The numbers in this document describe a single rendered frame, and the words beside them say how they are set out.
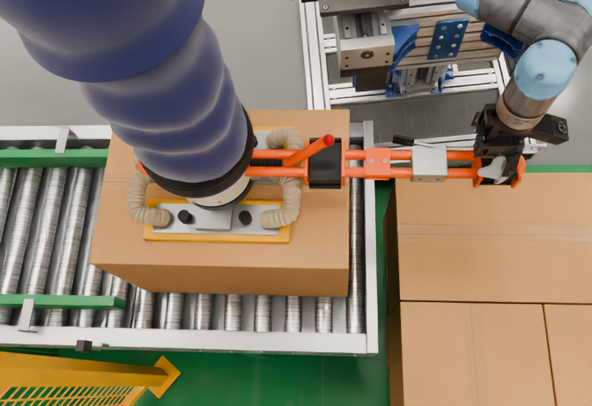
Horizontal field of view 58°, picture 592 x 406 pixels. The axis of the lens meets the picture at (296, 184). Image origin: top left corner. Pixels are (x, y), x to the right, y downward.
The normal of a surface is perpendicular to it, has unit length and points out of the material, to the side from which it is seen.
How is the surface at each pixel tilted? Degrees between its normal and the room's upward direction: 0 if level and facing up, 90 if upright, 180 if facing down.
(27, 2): 75
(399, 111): 0
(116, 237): 0
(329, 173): 0
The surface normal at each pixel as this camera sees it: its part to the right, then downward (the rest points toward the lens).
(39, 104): -0.08, -0.36
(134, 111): 0.18, 0.80
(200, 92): 0.76, 0.47
